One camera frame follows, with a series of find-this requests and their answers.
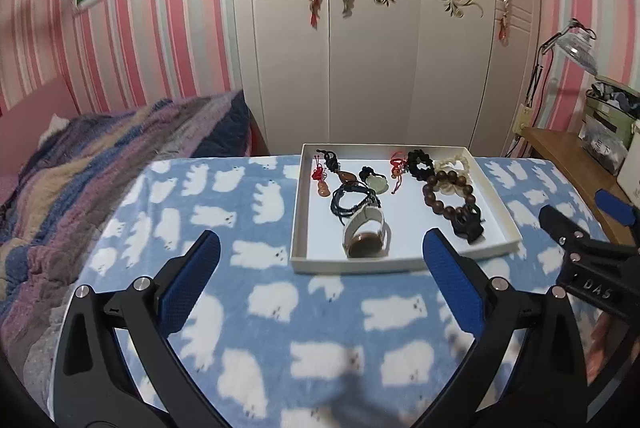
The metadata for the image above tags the brown wooden bead bracelet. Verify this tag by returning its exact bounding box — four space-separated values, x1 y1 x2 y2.
422 169 473 219

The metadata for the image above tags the white fluffy cloth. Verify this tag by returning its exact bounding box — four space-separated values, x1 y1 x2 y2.
40 115 71 141

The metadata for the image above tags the brown gourd pendant black cord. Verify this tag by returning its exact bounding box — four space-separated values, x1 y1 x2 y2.
316 149 358 185

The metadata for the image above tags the red knot cord brown pendant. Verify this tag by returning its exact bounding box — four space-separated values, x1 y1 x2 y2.
312 163 332 199

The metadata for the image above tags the black hair claw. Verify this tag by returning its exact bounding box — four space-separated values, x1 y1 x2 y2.
447 203 486 245

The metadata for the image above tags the red braided bracelet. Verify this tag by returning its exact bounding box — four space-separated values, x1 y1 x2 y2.
390 151 408 194

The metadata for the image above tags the green storage box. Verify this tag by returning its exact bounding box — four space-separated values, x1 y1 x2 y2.
580 76 640 174

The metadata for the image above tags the pink headboard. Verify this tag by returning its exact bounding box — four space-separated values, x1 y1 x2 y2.
0 76 83 119

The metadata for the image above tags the wooden desk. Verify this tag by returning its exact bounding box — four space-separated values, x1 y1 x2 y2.
520 125 640 246

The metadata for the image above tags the desk lamp with wire guard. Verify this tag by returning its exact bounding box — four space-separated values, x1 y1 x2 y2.
525 19 601 109

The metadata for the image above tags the black bead bracelet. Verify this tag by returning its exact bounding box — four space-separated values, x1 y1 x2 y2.
406 149 436 181

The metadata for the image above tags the blue bear print blanket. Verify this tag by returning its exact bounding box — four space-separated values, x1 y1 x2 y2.
45 155 613 428

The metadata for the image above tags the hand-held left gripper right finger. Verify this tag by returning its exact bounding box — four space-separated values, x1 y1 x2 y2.
415 228 588 428

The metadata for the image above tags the cream scrunchie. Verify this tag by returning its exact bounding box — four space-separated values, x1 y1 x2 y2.
434 154 473 196

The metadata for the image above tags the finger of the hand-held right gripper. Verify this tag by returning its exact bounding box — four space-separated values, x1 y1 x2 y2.
595 189 640 229
539 204 640 259

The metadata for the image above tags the white strap wristwatch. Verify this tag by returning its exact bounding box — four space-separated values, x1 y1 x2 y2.
341 203 392 259

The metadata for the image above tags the pale jade pendant black cord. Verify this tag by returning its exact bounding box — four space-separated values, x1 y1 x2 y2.
359 165 391 196

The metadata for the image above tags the white wardrobe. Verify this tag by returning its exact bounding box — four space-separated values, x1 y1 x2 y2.
230 0 546 159

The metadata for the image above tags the black cord bracelet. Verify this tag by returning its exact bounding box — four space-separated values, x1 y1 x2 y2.
330 181 383 226

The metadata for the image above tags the striped purple knit blanket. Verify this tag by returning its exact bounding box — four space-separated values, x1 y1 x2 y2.
0 89 253 359

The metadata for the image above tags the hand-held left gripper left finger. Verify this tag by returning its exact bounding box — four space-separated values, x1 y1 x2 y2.
52 229 228 428

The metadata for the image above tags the white shallow tray box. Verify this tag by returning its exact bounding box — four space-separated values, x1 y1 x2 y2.
290 142 523 276

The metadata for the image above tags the clear plastic bag black label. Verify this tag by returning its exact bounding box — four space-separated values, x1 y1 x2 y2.
580 115 628 174

